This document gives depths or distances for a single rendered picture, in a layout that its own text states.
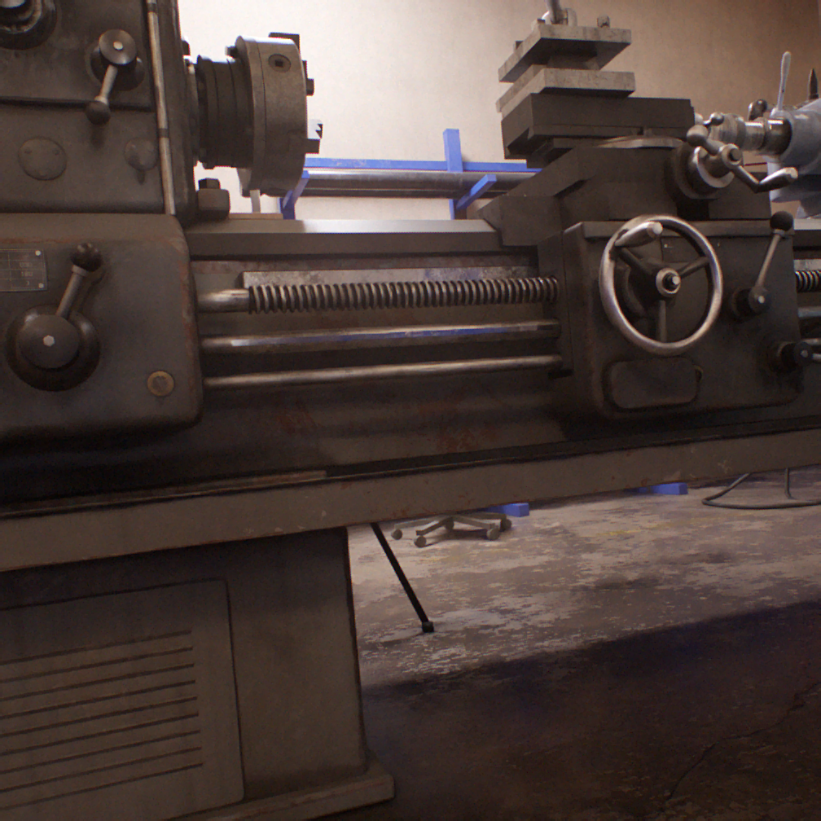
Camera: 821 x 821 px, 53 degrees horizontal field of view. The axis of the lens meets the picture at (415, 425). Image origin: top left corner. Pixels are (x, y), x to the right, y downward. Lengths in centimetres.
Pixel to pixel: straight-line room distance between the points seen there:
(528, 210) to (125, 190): 61
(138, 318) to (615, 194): 70
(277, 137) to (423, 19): 395
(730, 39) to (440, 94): 221
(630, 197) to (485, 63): 414
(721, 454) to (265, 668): 75
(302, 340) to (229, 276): 16
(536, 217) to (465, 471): 47
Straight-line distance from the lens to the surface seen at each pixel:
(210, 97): 147
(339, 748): 125
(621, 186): 131
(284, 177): 150
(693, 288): 135
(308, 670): 120
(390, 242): 129
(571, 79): 144
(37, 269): 107
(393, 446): 128
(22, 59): 127
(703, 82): 623
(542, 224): 139
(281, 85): 146
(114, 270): 106
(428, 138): 508
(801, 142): 208
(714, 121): 161
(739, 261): 142
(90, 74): 126
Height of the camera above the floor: 52
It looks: level
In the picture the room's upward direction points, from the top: 5 degrees counter-clockwise
